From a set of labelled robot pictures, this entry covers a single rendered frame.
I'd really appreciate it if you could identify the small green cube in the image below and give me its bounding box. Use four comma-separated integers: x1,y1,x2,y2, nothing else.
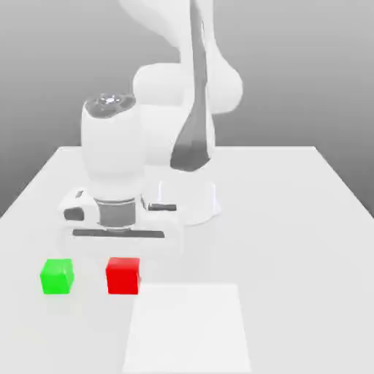
39,258,75,295

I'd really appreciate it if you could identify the small red cube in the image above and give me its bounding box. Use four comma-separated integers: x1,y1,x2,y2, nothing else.
105,256,142,295

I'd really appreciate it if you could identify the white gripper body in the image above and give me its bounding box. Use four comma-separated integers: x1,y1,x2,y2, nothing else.
57,216,186,257

